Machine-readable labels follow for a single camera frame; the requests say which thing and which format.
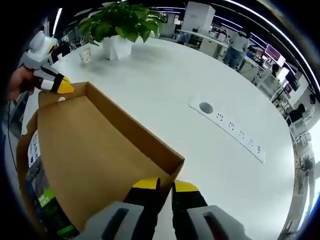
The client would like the cardboard shoe box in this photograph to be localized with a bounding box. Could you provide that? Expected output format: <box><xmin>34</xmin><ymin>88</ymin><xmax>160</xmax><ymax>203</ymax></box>
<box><xmin>16</xmin><ymin>81</ymin><xmax>186</xmax><ymax>240</ymax></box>

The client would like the white table socket panel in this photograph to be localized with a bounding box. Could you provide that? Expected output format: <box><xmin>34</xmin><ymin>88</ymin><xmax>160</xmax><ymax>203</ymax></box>
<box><xmin>188</xmin><ymin>100</ymin><xmax>266</xmax><ymax>164</ymax></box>

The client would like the white blue soft wipes pack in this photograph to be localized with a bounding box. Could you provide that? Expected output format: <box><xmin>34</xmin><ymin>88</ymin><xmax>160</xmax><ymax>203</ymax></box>
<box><xmin>26</xmin><ymin>129</ymin><xmax>42</xmax><ymax>166</ymax></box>

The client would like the person's left hand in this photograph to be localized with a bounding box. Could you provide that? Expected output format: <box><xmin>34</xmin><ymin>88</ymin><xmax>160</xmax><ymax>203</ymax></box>
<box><xmin>8</xmin><ymin>66</ymin><xmax>42</xmax><ymax>101</ymax></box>

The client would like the dark box green label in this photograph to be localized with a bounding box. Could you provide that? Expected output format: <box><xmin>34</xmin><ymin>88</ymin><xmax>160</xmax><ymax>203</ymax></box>
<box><xmin>24</xmin><ymin>163</ymin><xmax>79</xmax><ymax>238</ymax></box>

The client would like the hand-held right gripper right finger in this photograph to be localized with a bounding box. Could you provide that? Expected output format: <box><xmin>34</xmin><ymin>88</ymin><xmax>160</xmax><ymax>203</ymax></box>
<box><xmin>171</xmin><ymin>179</ymin><xmax>251</xmax><ymax>240</ymax></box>

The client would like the black cable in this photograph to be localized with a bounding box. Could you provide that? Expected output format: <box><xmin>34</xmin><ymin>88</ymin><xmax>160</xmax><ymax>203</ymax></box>
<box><xmin>6</xmin><ymin>99</ymin><xmax>20</xmax><ymax>175</ymax></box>

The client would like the green potted plant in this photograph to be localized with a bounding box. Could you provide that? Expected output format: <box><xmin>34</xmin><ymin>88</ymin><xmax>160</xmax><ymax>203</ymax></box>
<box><xmin>78</xmin><ymin>1</ymin><xmax>168</xmax><ymax>61</ymax></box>

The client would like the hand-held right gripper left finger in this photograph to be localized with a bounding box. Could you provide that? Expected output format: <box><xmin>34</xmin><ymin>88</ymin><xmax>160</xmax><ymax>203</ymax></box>
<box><xmin>82</xmin><ymin>176</ymin><xmax>162</xmax><ymax>240</ymax></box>

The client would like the pink computer monitor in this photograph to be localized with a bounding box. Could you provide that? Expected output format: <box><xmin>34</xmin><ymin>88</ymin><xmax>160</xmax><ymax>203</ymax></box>
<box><xmin>264</xmin><ymin>43</ymin><xmax>286</xmax><ymax>63</ymax></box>

